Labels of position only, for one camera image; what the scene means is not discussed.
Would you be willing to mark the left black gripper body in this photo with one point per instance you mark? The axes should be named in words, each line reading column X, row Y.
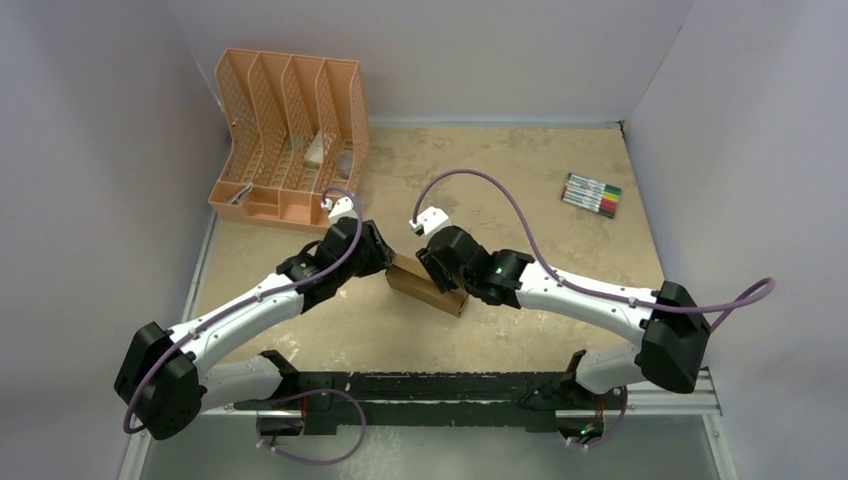
column 371, row 260

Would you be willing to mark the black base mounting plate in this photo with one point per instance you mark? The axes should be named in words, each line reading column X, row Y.
column 536, row 401

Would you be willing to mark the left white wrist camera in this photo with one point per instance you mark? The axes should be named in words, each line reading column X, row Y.
column 344, row 207

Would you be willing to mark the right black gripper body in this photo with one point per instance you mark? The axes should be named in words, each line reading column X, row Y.
column 433, row 263

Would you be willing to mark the orange plastic file organizer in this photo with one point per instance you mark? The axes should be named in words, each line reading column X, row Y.
column 274, row 105

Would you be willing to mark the aluminium rail frame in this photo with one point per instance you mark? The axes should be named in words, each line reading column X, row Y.
column 259, row 379

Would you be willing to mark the small grey object in organizer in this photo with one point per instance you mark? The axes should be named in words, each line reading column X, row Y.
column 344, row 164

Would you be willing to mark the white card in organizer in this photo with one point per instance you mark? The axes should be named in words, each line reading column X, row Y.
column 314, row 154

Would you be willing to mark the brown cardboard box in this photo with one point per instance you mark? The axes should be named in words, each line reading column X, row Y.
column 408, row 276

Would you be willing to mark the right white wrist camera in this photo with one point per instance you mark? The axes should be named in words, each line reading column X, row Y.
column 429, row 222

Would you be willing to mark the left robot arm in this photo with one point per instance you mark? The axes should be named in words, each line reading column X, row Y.
column 232, row 324

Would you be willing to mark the pack of coloured markers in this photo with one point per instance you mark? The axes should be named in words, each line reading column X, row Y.
column 591, row 195

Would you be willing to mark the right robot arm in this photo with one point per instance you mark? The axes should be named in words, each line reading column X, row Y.
column 664, row 342

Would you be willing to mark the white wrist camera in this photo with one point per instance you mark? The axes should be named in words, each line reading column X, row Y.
column 429, row 222
column 344, row 207

